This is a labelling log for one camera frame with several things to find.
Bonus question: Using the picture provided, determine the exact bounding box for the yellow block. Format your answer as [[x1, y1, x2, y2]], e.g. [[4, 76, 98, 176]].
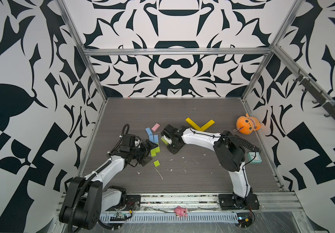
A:
[[186, 117, 202, 132], [201, 119, 215, 132]]

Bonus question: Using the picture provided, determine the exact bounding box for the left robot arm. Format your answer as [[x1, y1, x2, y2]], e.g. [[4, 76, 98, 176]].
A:
[[59, 124, 158, 233]]

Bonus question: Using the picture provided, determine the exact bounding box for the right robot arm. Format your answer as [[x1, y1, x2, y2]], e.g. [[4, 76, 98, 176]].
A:
[[161, 125, 259, 209]]

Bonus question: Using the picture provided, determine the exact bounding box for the green block upright pair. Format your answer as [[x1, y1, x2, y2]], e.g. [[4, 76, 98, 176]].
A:
[[151, 146, 161, 157]]

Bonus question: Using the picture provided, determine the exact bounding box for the light blue block lower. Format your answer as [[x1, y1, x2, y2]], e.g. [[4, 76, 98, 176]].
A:
[[149, 135, 159, 144]]

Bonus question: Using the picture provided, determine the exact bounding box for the light blue block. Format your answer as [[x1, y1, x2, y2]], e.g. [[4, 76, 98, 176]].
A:
[[145, 127, 153, 136], [149, 135, 159, 144]]

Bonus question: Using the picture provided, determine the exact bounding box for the light blue block top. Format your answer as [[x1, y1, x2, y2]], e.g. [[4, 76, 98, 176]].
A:
[[145, 127, 153, 136]]

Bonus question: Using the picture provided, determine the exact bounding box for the pink block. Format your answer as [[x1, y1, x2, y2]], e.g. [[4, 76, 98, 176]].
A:
[[151, 123, 160, 132]]

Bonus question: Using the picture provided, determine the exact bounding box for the small green cube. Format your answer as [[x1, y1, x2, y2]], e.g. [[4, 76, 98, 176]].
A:
[[154, 160, 160, 167]]

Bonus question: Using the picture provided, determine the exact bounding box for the black remote control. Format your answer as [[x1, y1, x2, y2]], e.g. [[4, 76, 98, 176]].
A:
[[235, 136, 262, 153]]

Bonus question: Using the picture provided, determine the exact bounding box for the pink pig toy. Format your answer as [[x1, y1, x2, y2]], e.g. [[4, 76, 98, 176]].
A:
[[174, 206, 188, 217]]

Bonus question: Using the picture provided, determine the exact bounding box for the orange plush toy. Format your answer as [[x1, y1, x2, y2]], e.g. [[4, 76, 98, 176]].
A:
[[233, 114, 261, 135]]

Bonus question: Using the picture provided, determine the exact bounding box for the teal square clock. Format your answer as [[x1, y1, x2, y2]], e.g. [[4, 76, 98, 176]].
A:
[[248, 152, 262, 164]]

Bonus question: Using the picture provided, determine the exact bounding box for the circuit board right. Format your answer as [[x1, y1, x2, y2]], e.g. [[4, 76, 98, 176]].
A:
[[236, 212, 254, 229]]

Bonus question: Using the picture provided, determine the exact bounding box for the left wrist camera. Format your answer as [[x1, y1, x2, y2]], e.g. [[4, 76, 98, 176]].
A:
[[134, 136, 142, 148]]

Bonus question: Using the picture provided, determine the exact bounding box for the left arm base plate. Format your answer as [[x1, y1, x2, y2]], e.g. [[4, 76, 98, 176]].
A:
[[104, 194, 141, 211]]

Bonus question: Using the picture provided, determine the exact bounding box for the white cable duct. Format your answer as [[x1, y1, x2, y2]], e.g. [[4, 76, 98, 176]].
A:
[[100, 212, 238, 224]]

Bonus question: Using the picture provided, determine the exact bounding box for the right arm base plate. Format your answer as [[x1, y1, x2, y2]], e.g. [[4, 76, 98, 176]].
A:
[[218, 192, 260, 210]]

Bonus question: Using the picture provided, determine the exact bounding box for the black hook rail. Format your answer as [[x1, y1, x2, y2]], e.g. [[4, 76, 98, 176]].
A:
[[293, 74, 335, 121]]

